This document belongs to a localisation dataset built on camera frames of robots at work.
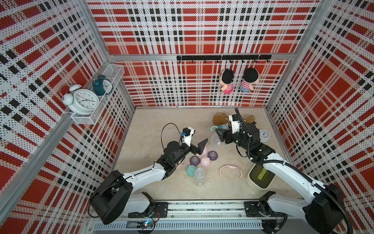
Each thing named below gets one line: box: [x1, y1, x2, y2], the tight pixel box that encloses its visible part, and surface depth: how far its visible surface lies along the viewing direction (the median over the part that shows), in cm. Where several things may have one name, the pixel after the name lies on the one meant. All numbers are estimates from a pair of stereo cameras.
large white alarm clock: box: [59, 83, 100, 117], surface depth 63 cm
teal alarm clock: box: [92, 74, 114, 97], surface depth 73 cm
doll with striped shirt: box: [240, 67, 260, 93], surface depth 96 cm
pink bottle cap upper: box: [202, 145, 209, 158], surface depth 95 cm
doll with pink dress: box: [219, 68, 235, 95], surface depth 97 cm
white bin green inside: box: [245, 163, 277, 192], surface depth 79 cm
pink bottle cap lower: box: [200, 157, 211, 169], surface depth 90 cm
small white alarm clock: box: [259, 129, 271, 143], surface depth 101 cm
